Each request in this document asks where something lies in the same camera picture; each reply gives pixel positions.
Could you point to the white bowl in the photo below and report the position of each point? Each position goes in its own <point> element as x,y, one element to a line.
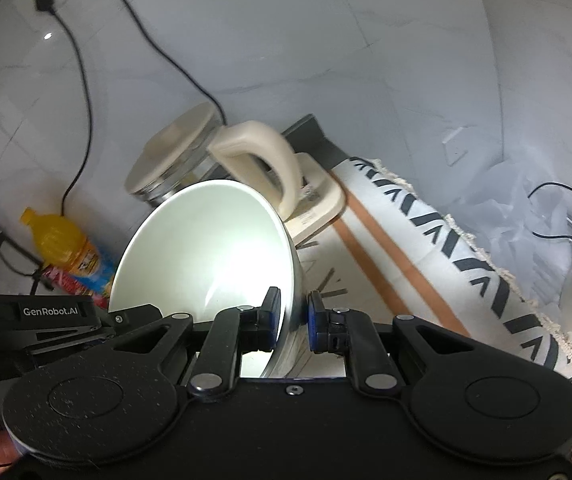
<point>191,250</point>

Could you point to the orange juice bottle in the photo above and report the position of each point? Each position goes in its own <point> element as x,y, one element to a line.
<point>61,240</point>

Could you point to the red drink can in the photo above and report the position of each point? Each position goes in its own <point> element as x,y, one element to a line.
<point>68,282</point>

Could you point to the cream kettle base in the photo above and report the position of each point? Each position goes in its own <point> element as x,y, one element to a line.
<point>318,195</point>

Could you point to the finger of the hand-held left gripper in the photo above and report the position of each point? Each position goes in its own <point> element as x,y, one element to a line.
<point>136,316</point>

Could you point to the white wall switch plate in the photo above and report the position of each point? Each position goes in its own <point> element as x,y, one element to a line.
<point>455,146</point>

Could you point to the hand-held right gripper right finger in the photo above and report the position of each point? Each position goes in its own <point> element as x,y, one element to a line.
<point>314,321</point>

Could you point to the patterned white table cloth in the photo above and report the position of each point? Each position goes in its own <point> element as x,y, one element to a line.
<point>415,260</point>

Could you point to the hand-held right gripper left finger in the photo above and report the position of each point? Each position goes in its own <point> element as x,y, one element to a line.
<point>272,317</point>

